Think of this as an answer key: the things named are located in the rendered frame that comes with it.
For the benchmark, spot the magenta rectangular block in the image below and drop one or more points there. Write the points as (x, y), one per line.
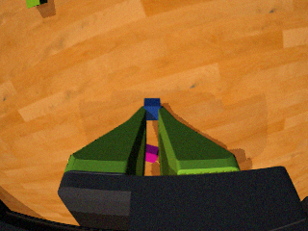
(151, 153)

